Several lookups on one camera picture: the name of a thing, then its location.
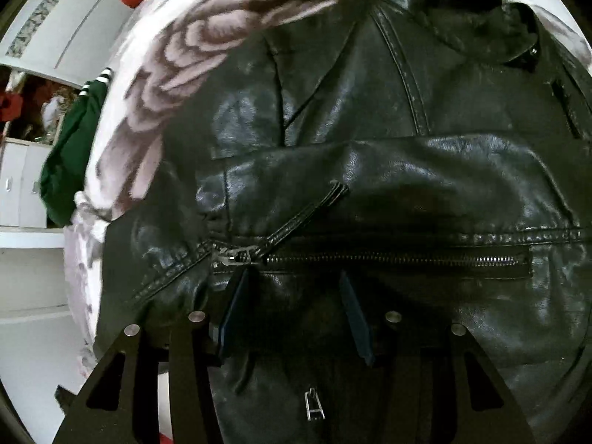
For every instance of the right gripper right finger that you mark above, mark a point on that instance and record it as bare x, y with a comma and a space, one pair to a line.
429, 380

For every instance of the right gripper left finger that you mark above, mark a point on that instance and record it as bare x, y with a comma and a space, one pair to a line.
119, 401

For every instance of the black leather jacket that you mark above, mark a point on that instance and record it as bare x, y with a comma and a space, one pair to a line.
295, 375

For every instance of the white drawer unit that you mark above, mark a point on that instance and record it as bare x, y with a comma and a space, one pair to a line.
21, 205

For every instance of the folded green garment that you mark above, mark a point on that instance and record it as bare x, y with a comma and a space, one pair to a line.
63, 173

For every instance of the hanging red clothes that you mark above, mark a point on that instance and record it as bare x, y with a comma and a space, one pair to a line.
32, 107

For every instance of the floral purple bed blanket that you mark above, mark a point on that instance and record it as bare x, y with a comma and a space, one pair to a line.
152, 101

